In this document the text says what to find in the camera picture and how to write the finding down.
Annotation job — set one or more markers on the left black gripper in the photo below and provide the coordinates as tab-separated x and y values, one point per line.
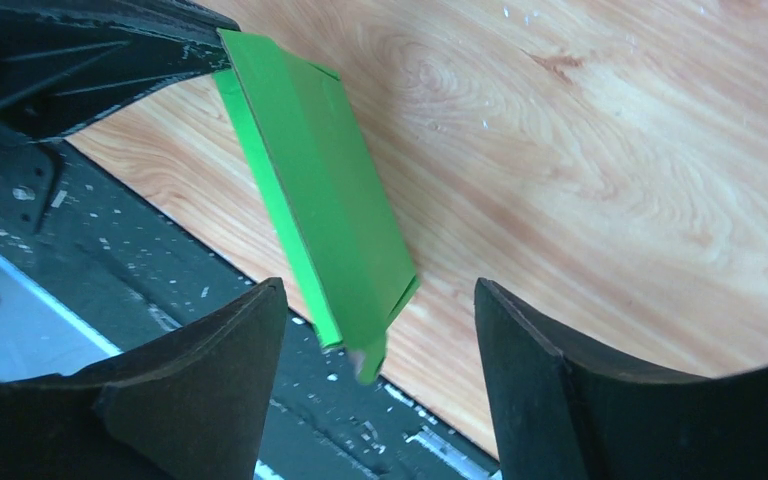
65	65

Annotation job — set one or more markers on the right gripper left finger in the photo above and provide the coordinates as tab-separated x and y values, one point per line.
190	404

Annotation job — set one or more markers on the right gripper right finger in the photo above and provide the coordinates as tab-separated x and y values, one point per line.
566	406

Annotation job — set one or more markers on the green paper box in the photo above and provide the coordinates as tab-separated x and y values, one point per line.
325	199

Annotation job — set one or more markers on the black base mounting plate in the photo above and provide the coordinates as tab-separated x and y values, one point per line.
106	273

